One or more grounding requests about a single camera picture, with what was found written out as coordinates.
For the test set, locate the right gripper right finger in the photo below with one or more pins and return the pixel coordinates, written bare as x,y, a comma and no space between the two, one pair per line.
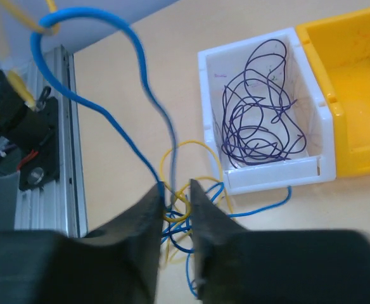
236,265

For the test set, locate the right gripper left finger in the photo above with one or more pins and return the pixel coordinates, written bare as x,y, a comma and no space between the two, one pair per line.
115,263

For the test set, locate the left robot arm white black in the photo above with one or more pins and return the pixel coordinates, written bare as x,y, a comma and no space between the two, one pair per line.
18,123

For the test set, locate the white plastic bin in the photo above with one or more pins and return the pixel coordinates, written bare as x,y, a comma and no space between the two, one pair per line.
264,115

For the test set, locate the yellow plastic bin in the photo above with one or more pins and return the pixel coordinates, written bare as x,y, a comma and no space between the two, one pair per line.
338,50

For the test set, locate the aluminium frame rail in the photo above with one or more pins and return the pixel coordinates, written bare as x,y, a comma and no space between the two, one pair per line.
60,204

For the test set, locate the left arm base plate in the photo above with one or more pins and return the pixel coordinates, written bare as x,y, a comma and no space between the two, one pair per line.
44,167

